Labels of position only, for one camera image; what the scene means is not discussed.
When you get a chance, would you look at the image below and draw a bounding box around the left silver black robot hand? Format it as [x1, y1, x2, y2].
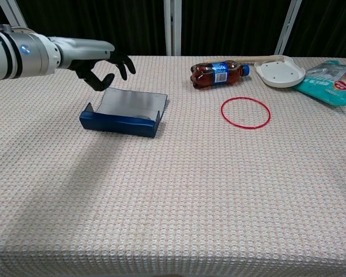
[47, 36, 137, 92]

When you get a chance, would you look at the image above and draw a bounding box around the cola bottle with blue label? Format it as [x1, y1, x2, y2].
[190, 60, 251, 91]

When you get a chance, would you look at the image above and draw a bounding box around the beige woven tablecloth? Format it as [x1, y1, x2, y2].
[0, 55, 346, 277]

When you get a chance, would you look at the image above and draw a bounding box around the white plastic tray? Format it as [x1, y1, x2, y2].
[254, 55, 306, 89]

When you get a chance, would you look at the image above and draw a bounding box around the teal plastic snack bag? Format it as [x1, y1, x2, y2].
[293, 59, 346, 107]

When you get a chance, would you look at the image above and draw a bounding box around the white frame post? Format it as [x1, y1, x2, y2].
[274, 0, 303, 56]
[163, 0, 182, 57]
[0, 0, 28, 29]

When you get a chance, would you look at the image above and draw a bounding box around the red thin ring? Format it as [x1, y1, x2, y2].
[220, 96, 272, 130]

